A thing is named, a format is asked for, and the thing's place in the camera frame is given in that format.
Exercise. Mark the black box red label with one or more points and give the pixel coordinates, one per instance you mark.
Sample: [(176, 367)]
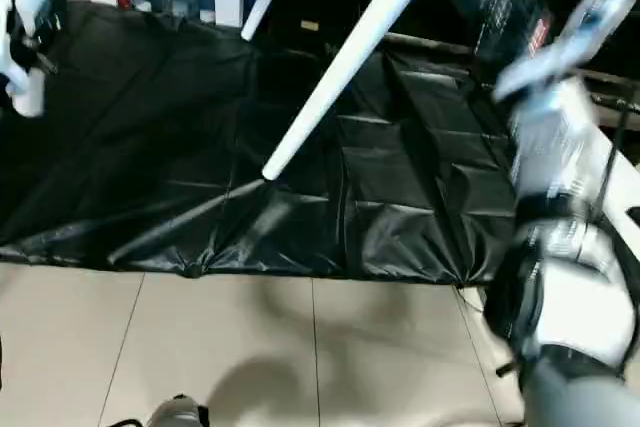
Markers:
[(505, 7)]

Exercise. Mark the small brown tag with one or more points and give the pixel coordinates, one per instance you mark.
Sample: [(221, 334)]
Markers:
[(309, 25)]

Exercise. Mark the black plastic mat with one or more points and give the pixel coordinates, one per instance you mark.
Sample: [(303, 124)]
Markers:
[(200, 147)]

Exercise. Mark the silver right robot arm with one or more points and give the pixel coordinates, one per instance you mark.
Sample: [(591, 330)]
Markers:
[(555, 172)]

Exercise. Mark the dark left robot foot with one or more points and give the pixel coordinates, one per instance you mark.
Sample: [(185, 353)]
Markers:
[(177, 412)]

